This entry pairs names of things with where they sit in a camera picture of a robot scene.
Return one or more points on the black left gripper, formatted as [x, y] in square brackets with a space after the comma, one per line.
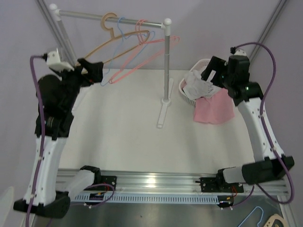
[94, 71]

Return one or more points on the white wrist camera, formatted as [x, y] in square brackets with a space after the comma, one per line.
[55, 61]
[237, 51]

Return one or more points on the blue hanger on floor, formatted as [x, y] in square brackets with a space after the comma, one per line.
[254, 218]

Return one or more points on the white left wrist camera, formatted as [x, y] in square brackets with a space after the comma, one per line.
[55, 61]

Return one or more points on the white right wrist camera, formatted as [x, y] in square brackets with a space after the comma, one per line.
[237, 51]

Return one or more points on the white t-shirt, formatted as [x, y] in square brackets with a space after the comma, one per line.
[196, 88]

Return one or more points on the light pink t-shirt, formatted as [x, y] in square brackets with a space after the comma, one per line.
[215, 110]

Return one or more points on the wooden hanger on floor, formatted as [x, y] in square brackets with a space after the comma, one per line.
[276, 221]

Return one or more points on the silver clothes rack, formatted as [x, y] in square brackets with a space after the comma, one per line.
[128, 25]

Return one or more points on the wooden hanger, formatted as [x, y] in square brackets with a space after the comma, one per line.
[276, 221]
[122, 36]

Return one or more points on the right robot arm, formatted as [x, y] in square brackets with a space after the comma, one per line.
[270, 162]

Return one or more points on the white slotted cable duct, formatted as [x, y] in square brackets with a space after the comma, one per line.
[147, 198]

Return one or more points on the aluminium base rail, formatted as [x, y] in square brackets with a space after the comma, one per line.
[164, 183]

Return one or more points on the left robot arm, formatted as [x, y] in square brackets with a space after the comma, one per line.
[42, 198]

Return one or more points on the white perforated plastic basket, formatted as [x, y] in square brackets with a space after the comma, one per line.
[199, 66]

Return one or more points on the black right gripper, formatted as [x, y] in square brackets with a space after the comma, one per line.
[218, 65]

